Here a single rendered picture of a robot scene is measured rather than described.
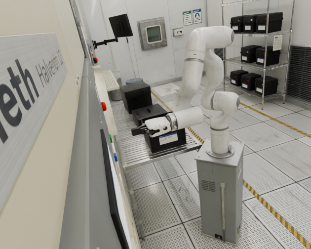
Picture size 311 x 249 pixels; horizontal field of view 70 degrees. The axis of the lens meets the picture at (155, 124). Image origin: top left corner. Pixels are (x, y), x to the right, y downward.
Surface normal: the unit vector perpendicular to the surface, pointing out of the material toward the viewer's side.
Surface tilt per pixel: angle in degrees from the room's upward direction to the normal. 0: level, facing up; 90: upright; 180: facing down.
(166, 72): 90
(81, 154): 0
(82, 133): 0
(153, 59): 90
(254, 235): 0
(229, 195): 90
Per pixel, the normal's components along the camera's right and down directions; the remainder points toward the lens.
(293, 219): -0.15, -0.89
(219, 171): -0.48, 0.44
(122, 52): 0.27, 0.38
